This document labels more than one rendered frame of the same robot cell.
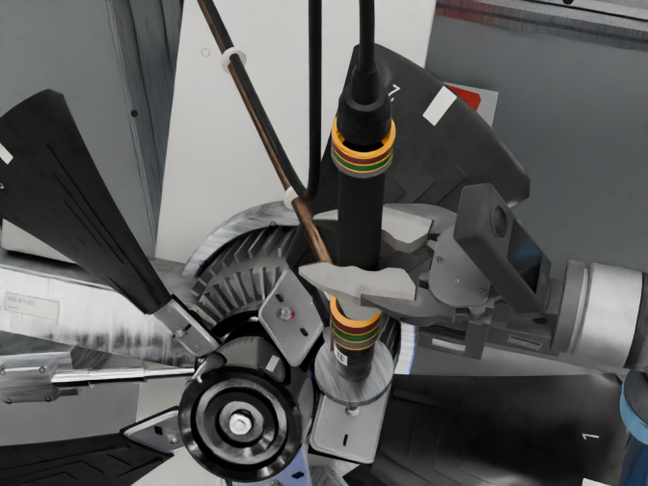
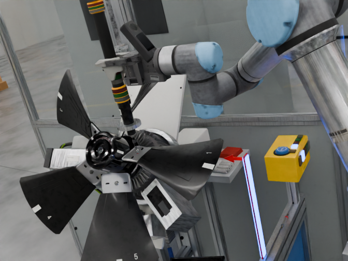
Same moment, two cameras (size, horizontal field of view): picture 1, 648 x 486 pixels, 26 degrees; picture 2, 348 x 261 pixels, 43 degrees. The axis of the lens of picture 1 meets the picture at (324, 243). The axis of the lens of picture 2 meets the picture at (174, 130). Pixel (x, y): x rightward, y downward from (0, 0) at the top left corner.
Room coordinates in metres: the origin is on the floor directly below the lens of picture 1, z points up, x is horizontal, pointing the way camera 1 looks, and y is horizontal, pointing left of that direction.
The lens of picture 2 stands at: (-0.56, -0.58, 1.71)
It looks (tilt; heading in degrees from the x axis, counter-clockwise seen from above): 21 degrees down; 21
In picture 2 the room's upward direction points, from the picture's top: 14 degrees counter-clockwise
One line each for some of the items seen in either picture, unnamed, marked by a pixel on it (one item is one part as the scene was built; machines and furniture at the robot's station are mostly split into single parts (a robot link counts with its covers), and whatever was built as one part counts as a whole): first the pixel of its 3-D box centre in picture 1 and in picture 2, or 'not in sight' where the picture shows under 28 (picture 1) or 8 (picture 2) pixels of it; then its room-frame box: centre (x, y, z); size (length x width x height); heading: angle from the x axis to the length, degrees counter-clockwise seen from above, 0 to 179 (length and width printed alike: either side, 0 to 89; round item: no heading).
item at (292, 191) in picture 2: not in sight; (292, 185); (0.77, -0.44, 0.92); 0.03 x 0.03 x 0.12; 77
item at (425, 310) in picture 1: (418, 294); (120, 60); (0.52, -0.07, 1.48); 0.09 x 0.05 x 0.02; 87
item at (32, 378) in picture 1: (29, 380); not in sight; (0.65, 0.31, 1.08); 0.07 x 0.04 x 0.06; 87
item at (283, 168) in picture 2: not in sight; (288, 159); (0.77, -0.44, 1.02); 0.16 x 0.10 x 0.11; 167
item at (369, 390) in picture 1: (350, 337); (125, 110); (0.57, -0.02, 1.33); 0.09 x 0.07 x 0.10; 22
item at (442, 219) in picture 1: (430, 236); not in sight; (0.58, -0.08, 1.48); 0.09 x 0.05 x 0.02; 67
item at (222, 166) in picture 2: not in sight; (215, 165); (1.05, -0.12, 0.87); 0.15 x 0.09 x 0.02; 73
